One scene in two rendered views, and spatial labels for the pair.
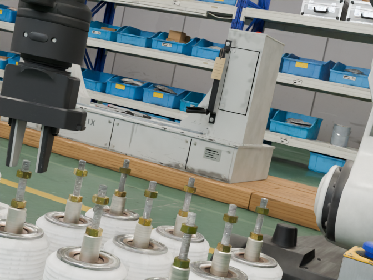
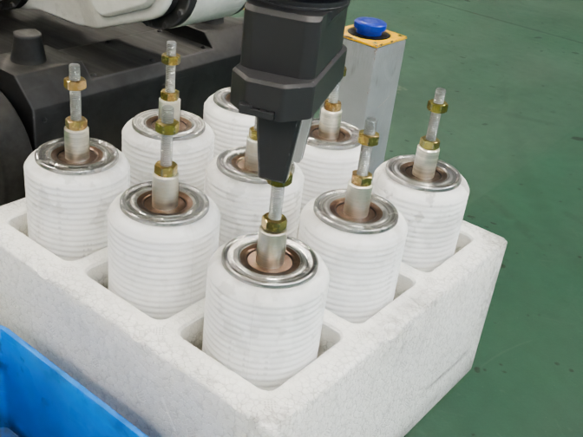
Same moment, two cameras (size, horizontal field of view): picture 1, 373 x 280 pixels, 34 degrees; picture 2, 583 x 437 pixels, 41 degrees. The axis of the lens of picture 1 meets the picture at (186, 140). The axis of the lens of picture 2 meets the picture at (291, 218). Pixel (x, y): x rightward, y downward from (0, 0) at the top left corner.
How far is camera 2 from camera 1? 96 cm
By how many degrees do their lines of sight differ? 80
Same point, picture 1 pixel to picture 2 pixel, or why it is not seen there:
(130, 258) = (299, 183)
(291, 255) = not seen: hidden behind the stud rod
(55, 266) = (389, 241)
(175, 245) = (209, 140)
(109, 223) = (121, 172)
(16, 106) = (324, 82)
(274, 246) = (47, 70)
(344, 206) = not seen: outside the picture
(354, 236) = (206, 14)
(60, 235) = (216, 226)
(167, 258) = not seen: hidden behind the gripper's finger
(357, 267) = (384, 52)
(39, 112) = (335, 72)
